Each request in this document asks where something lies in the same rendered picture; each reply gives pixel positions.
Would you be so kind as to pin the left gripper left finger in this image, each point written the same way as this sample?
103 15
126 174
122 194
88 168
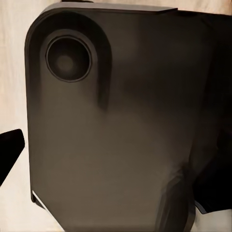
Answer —
11 145

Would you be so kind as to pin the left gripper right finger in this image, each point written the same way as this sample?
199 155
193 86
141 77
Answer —
224 143

